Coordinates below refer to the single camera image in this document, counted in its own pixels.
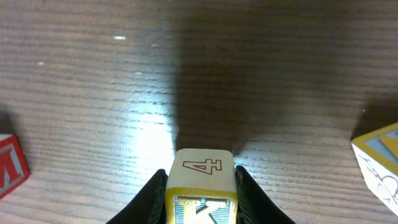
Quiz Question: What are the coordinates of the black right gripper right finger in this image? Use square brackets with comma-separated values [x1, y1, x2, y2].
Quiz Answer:
[235, 166, 295, 224]

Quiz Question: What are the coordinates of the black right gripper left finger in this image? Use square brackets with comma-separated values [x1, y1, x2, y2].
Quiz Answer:
[106, 169, 167, 224]

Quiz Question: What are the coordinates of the yellow K block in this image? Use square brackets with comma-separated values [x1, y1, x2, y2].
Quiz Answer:
[165, 148, 238, 224]

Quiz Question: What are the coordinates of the yellow M airplane block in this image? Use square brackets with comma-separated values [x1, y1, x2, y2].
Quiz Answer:
[351, 123, 397, 213]

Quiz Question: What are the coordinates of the red A block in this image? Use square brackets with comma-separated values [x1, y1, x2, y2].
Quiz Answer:
[0, 134, 30, 198]

